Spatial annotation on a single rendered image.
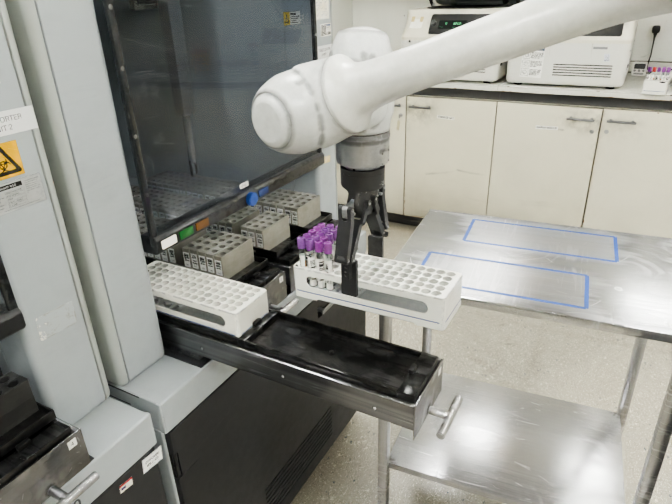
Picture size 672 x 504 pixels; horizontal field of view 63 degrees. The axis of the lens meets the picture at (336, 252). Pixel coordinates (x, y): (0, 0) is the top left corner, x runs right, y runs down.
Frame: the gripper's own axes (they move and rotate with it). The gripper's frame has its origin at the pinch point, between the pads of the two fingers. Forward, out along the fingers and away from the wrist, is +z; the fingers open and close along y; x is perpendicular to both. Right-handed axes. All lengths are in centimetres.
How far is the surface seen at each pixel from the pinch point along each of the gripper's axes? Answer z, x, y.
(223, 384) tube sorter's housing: 25.8, 25.3, -14.0
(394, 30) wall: -19, 116, 280
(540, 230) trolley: 10, -22, 55
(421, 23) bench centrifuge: -27, 75, 222
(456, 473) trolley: 64, -16, 20
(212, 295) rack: 5.3, 25.9, -12.8
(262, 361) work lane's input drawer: 12.4, 11.2, -17.8
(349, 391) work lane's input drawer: 12.4, -6.2, -17.7
